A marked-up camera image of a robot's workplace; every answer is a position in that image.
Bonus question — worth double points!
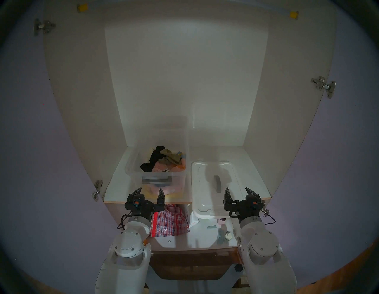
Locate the olive green sock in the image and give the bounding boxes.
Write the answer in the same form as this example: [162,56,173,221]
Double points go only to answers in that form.
[158,150,182,166]

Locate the pale closet rod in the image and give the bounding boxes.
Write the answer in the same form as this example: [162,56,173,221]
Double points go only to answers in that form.
[88,0,292,15]

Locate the white shelf board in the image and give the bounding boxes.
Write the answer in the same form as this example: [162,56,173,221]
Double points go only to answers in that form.
[104,145,272,205]

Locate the red plaid woven bag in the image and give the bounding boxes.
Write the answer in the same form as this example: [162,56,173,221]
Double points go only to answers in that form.
[150,204,190,237]

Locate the black sock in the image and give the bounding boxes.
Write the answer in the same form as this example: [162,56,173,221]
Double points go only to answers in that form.
[140,145,166,172]

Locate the lilac cabinet door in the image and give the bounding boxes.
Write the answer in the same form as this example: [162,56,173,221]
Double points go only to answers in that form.
[0,0,128,294]
[246,0,379,294]

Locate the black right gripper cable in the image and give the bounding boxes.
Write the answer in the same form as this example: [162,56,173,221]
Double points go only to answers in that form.
[261,207,276,225]

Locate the clear plastic storage bin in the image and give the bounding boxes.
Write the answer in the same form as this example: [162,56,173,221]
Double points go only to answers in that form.
[124,116,190,197]

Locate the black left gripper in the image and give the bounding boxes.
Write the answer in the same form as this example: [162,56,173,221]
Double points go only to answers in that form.
[124,187,166,221]

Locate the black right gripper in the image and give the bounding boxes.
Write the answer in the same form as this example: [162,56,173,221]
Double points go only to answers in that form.
[223,187,265,221]

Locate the brown wooden panel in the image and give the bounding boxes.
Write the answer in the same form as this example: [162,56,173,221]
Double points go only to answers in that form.
[150,249,243,280]

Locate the white plastic bin lid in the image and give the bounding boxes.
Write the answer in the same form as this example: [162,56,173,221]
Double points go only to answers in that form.
[190,161,244,219]

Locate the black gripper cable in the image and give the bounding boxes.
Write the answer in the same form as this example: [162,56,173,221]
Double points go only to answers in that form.
[261,207,276,225]
[117,212,132,230]

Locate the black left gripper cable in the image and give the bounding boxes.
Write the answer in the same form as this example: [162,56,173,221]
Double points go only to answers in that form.
[117,212,132,230]

